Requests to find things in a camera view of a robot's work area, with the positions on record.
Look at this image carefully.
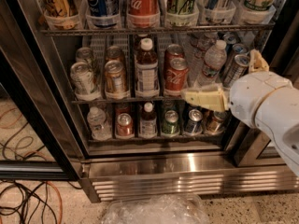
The stainless steel fridge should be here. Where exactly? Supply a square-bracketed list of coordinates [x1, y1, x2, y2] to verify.
[0, 0, 299, 203]

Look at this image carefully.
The glass fridge door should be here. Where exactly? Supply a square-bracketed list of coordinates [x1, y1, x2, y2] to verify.
[235, 16, 299, 167]
[0, 50, 78, 181]

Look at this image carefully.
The yellow orange can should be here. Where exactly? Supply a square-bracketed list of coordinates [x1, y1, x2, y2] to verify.
[44, 0, 78, 18]

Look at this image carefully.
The red coca-cola can top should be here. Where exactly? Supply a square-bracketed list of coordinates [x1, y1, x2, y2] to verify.
[128, 0, 158, 28]

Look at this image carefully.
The red coke can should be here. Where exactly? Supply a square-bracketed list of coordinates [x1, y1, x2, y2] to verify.
[165, 58, 189, 91]
[164, 44, 185, 66]

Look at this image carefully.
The orange cable on floor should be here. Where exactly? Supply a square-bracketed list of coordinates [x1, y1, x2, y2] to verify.
[0, 106, 64, 224]

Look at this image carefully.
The orange gold can front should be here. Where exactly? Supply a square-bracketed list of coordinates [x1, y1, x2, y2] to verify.
[105, 60, 127, 93]

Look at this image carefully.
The clear water bottle bottom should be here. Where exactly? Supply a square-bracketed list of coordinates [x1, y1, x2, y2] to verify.
[87, 106, 111, 141]

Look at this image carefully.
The silver blue can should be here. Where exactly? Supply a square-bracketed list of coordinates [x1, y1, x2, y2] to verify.
[223, 33, 239, 45]
[222, 54, 250, 88]
[223, 43, 249, 74]

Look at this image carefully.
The red coke can front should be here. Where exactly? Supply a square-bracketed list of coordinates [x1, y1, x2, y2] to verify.
[165, 58, 189, 91]

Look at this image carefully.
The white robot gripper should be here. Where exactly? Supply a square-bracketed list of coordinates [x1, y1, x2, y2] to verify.
[180, 49, 292, 128]

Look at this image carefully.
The clear plastic bag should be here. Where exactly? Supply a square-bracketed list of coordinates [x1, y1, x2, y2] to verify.
[100, 194, 210, 224]

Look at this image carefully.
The top wire shelf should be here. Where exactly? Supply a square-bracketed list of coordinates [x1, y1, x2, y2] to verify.
[40, 22, 275, 36]

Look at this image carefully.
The red coke can rear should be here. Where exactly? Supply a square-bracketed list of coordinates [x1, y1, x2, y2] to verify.
[164, 44, 185, 66]

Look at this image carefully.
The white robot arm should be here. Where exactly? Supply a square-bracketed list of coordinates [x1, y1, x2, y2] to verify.
[181, 49, 299, 175]

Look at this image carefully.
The glass fridge door right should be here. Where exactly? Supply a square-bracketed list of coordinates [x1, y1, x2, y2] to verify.
[235, 16, 299, 167]

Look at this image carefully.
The silver blue can rear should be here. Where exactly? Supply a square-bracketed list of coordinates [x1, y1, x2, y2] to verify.
[223, 33, 239, 45]

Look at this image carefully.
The brown tea bottle middle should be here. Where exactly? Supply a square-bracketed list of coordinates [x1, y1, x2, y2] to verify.
[135, 38, 158, 92]

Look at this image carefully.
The glass fridge door left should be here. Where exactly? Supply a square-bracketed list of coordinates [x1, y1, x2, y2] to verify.
[0, 50, 78, 181]

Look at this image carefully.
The silver blue can front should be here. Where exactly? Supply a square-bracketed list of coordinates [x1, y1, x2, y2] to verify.
[222, 54, 250, 88]

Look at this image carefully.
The green can bottom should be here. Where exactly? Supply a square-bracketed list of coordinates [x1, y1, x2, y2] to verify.
[162, 110, 178, 134]

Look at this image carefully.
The brown tea bottle bottom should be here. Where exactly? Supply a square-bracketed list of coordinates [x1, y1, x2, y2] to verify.
[139, 102, 157, 138]

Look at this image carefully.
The wire shelf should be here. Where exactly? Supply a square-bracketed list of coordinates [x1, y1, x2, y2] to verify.
[88, 133, 223, 143]
[40, 22, 275, 36]
[73, 95, 185, 105]

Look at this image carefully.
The red orange can bottom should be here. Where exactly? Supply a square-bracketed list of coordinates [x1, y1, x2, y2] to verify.
[117, 113, 134, 137]

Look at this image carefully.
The orange gold can rear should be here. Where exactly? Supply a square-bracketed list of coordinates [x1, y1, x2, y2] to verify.
[105, 46, 125, 63]

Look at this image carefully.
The middle wire shelf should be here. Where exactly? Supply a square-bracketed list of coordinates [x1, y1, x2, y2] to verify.
[73, 95, 185, 105]

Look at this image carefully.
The silver can rear left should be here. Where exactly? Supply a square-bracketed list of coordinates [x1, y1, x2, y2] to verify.
[76, 47, 94, 69]

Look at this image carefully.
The gold brown can bottom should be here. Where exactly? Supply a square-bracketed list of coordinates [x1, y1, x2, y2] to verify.
[206, 111, 228, 133]

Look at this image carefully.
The brown tea bottle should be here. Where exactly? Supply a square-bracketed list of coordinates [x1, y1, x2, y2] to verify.
[139, 102, 157, 138]
[135, 38, 158, 92]

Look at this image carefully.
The blue pepsi can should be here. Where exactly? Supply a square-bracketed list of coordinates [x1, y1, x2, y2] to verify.
[83, 0, 120, 18]

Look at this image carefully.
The orange gold can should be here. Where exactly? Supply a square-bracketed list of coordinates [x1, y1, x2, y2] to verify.
[105, 60, 127, 93]
[105, 46, 125, 63]

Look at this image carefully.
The silver blue can middle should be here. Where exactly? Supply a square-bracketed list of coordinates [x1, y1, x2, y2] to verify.
[223, 43, 249, 74]

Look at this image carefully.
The silver can front left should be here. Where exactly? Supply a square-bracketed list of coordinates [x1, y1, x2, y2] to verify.
[70, 62, 97, 95]

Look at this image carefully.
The bottom wire shelf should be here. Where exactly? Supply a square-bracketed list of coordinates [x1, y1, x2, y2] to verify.
[88, 133, 223, 143]

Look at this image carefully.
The clear water bottle front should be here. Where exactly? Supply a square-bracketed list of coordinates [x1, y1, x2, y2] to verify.
[197, 40, 227, 86]

